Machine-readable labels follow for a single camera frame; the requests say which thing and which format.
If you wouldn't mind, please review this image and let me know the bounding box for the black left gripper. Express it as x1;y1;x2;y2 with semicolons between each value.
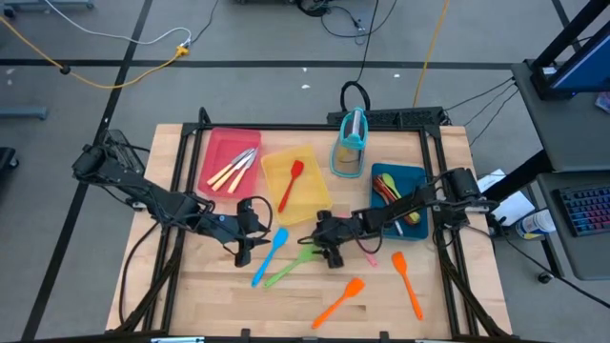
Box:
223;213;272;268

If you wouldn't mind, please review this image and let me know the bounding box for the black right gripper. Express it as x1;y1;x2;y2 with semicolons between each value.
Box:
297;210;356;270

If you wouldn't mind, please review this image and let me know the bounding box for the blue silicone spatula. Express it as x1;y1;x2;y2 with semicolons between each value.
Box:
251;227;290;289

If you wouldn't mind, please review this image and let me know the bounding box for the green silicone spatula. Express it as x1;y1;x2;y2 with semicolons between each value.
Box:
262;243;321;290

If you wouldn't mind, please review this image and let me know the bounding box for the orange silicone spatula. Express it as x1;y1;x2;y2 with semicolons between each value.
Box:
391;251;424;321
312;277;367;330

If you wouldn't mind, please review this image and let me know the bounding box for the cream handled knife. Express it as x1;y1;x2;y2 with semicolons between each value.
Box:
227;150;259;195
206;148;255;187
211;151;258;192

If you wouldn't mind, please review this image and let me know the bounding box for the red silicone spatula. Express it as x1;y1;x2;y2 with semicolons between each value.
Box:
277;159;306;214

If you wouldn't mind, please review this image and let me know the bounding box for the red silicone spoon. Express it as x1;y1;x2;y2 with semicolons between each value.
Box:
376;178;420;226

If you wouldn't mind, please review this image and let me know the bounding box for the dark wooden spoon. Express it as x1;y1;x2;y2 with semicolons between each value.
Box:
373;174;397;204

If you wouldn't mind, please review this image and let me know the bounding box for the green silicone spoon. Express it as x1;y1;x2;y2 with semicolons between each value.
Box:
380;171;405;201

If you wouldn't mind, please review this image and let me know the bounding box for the yellow plastic bin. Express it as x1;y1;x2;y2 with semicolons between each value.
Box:
259;144;334;228

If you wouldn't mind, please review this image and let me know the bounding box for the clear utensil holder cup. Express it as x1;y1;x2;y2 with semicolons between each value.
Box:
329;107;371;180

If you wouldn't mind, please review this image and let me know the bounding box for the pink plastic bin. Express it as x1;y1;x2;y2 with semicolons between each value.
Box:
196;126;262;201

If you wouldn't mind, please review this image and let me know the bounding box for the blue plastic bin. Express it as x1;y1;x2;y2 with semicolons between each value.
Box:
369;162;430;242

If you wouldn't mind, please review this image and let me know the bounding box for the white paper sheet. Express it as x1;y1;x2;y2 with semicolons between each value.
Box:
476;168;538;228

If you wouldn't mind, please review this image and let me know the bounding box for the black support beam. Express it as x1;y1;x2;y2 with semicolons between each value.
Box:
480;150;554;204

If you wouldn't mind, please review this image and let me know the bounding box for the white labelled bottle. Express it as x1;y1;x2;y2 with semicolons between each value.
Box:
514;208;558;240

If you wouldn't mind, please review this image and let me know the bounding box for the grey desk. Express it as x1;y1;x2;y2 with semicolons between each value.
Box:
536;171;610;282
512;59;610;172

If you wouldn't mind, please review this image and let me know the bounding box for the grey furniture leg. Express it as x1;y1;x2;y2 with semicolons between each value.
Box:
0;105;50;121

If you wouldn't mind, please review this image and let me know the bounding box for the black backlit keyboard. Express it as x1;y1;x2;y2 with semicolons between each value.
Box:
552;183;610;238

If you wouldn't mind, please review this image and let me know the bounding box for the blue screen monitor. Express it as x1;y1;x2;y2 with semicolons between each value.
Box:
531;18;610;101

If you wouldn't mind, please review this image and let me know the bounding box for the silver frame bracket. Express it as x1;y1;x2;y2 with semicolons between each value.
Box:
150;335;206;343

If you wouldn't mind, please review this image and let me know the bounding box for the black aluminium table frame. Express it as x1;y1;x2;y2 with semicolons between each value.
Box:
113;107;514;343

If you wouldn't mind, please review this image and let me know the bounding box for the yellow extension cord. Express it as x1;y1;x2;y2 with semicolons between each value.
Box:
0;16;190;91

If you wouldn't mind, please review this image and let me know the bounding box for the yellow cable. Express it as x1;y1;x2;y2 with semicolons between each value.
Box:
412;0;452;109

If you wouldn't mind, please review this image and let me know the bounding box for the black floor cable bundle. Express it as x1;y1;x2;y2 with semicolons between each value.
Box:
295;0;373;47

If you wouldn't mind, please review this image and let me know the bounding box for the white floor cable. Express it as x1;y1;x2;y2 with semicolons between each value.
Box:
42;0;193;47

